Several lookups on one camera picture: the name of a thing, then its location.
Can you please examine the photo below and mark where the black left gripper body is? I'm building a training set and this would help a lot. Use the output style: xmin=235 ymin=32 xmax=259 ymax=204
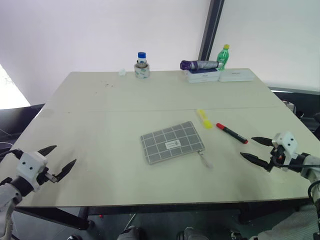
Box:
xmin=35 ymin=166 xmax=58 ymax=188

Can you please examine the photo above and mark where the grey fabric shape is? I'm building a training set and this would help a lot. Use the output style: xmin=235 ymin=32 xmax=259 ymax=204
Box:
xmin=249 ymin=204 xmax=320 ymax=240

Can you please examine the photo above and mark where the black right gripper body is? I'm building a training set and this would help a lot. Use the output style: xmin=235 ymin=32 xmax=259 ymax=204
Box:
xmin=268 ymin=145 xmax=286 ymax=173

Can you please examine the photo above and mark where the plain white flat box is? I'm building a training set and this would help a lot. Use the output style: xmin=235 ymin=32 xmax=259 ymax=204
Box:
xmin=218 ymin=68 xmax=254 ymax=83

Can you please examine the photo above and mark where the blue-capped clear bottle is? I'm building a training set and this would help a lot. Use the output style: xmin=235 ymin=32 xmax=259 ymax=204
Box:
xmin=136 ymin=51 xmax=147 ymax=69

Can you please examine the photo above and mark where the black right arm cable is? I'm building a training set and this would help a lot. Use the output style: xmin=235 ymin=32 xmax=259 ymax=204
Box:
xmin=274 ymin=154 xmax=320 ymax=203

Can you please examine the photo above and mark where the yellow highlighter pen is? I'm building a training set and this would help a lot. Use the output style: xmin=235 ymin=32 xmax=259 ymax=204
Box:
xmin=196 ymin=108 xmax=214 ymax=130

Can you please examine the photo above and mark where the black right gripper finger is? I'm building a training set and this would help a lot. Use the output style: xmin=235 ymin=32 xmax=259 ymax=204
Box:
xmin=250 ymin=136 xmax=274 ymax=148
xmin=239 ymin=151 xmax=272 ymax=173

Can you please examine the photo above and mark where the dark furniture with white cables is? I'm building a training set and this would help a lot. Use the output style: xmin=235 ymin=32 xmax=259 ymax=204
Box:
xmin=0 ymin=103 xmax=46 ymax=157

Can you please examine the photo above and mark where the dark slanted metal post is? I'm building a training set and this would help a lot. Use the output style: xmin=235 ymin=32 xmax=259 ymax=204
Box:
xmin=197 ymin=0 xmax=226 ymax=62

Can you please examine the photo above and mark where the dark cluttered desk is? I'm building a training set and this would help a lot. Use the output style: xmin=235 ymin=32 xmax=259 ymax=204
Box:
xmin=266 ymin=85 xmax=320 ymax=141

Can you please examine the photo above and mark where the white box with blue band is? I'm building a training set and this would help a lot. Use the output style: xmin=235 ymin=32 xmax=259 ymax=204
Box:
xmin=184 ymin=68 xmax=221 ymax=84

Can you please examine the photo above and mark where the black table frame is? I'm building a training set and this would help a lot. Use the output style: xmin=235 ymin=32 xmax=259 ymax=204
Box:
xmin=13 ymin=199 xmax=311 ymax=231

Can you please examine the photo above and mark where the red and black marker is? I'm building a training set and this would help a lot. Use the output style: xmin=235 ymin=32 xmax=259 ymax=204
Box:
xmin=215 ymin=122 xmax=249 ymax=145

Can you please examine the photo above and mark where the grey checked pencil pouch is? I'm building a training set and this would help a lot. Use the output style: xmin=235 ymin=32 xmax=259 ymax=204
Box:
xmin=139 ymin=120 xmax=214 ymax=169

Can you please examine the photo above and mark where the printed tape roll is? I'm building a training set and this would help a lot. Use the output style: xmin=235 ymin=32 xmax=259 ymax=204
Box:
xmin=133 ymin=62 xmax=151 ymax=80

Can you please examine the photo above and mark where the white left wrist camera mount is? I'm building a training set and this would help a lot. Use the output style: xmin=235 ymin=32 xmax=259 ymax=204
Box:
xmin=15 ymin=151 xmax=49 ymax=193

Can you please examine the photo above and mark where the purple and grey folded umbrella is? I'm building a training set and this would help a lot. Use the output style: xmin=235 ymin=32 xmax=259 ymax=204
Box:
xmin=179 ymin=59 xmax=221 ymax=71

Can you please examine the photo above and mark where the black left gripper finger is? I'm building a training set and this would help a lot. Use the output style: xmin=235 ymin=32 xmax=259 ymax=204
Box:
xmin=37 ymin=145 xmax=58 ymax=156
xmin=54 ymin=158 xmax=77 ymax=184

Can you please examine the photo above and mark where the green plastic bottle yellow cap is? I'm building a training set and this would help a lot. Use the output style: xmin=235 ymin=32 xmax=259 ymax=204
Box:
xmin=216 ymin=44 xmax=230 ymax=72

